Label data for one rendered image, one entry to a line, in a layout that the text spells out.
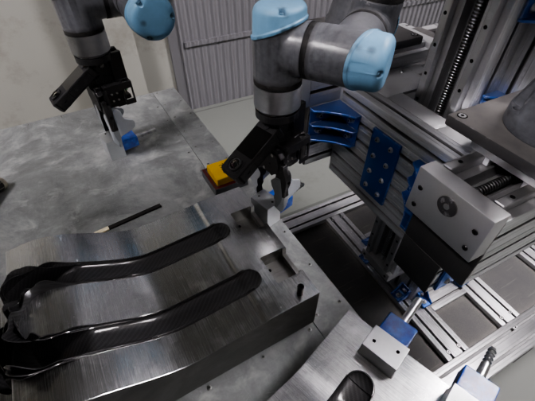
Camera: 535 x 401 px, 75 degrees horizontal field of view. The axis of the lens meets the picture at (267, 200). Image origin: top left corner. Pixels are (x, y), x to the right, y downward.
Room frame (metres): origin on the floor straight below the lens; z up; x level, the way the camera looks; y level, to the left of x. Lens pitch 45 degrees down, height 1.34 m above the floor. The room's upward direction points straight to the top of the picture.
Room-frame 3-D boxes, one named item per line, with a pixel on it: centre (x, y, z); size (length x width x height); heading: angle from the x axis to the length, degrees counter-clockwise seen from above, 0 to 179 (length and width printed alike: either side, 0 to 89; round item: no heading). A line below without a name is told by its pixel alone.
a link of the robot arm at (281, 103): (0.51, -0.01, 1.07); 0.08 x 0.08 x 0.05
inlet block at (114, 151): (0.74, 0.34, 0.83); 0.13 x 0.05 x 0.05; 129
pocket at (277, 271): (0.31, -0.02, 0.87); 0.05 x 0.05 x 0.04; 30
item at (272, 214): (0.53, -0.03, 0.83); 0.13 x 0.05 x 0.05; 133
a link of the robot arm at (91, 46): (0.73, 0.36, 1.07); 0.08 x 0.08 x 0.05
